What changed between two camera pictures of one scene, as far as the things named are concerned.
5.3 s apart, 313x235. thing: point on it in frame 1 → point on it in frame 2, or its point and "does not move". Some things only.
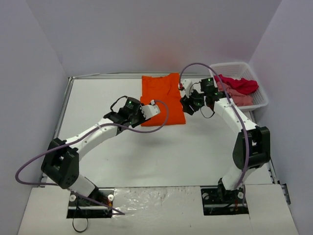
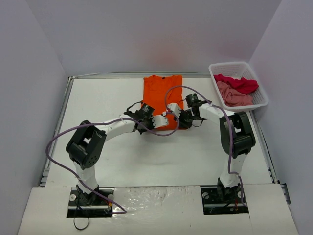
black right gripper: (187, 105) → (183, 118)
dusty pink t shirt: (239, 100) does not move
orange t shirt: (166, 89) does not move
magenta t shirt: (243, 86) does not move
